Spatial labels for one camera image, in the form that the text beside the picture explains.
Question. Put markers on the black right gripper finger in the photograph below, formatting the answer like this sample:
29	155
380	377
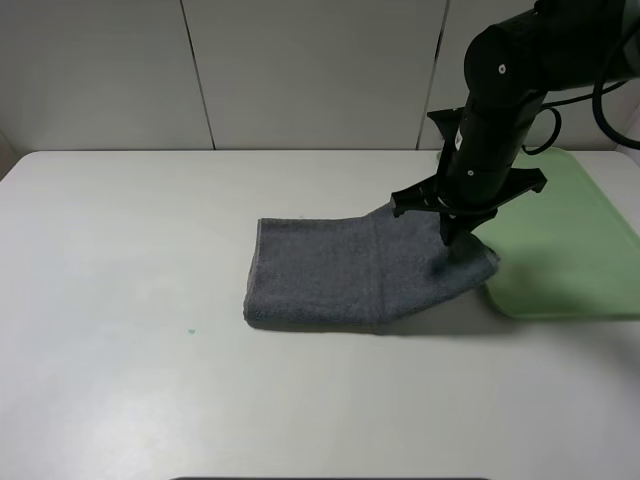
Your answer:
447	228
461	227

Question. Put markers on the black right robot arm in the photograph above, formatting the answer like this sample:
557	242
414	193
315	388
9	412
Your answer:
509	69

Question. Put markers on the light green plastic tray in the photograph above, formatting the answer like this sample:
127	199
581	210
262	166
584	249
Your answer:
572	250

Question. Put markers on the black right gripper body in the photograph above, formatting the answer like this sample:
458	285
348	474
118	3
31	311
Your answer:
461	190

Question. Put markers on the grey towel with orange stripes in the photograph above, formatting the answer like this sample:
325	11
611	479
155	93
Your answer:
358	273

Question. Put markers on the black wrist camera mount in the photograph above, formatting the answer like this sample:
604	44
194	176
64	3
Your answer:
449	124

